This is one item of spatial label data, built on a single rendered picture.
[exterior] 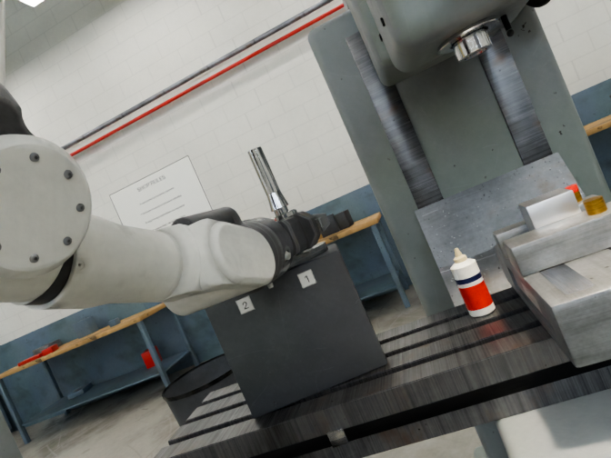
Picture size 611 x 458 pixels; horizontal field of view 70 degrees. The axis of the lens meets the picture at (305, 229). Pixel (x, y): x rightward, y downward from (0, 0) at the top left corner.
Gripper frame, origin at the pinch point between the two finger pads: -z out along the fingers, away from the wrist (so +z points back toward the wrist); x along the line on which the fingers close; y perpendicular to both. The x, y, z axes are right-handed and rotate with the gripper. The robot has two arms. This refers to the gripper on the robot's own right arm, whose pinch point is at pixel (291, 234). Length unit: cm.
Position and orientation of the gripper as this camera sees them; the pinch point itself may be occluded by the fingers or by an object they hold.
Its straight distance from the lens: 70.6
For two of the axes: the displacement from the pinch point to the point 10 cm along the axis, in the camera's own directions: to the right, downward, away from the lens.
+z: -3.2, 1.7, -9.3
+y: 4.0, 9.2, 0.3
